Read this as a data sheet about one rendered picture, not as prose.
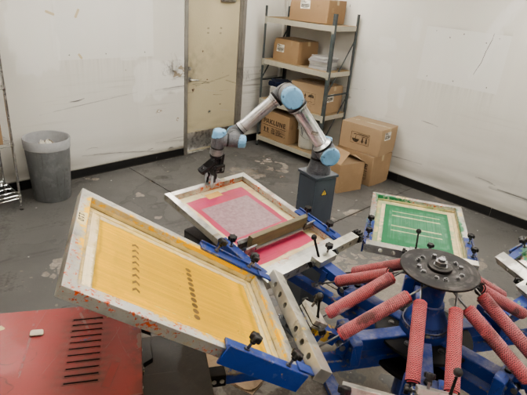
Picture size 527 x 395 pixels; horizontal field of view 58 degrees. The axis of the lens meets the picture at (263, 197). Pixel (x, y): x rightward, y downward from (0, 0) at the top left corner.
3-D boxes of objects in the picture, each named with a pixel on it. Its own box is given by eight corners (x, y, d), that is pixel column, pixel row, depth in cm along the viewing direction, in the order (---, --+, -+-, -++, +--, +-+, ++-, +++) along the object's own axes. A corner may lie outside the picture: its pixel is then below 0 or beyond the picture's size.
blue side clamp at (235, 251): (216, 249, 234) (218, 238, 231) (223, 246, 238) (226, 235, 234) (256, 284, 218) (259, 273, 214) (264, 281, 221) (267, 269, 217)
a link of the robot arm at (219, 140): (228, 133, 259) (212, 132, 257) (225, 151, 265) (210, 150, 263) (227, 128, 266) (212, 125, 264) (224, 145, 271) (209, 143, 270)
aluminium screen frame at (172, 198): (164, 199, 261) (164, 193, 259) (242, 177, 300) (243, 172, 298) (259, 283, 218) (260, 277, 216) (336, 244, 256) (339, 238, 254)
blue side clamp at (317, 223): (292, 219, 271) (294, 209, 267) (297, 217, 274) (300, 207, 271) (331, 248, 254) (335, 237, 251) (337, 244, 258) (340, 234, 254)
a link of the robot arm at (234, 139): (245, 131, 273) (226, 129, 270) (247, 137, 263) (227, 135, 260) (242, 144, 276) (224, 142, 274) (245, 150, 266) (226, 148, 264)
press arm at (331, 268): (311, 267, 228) (314, 259, 226) (319, 263, 232) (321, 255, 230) (339, 288, 219) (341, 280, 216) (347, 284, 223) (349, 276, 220)
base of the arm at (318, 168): (320, 165, 308) (322, 151, 303) (335, 174, 296) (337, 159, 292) (301, 168, 300) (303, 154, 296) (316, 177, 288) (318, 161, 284)
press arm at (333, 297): (222, 241, 277) (223, 232, 274) (230, 238, 281) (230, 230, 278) (411, 360, 199) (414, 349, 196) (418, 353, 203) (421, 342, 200)
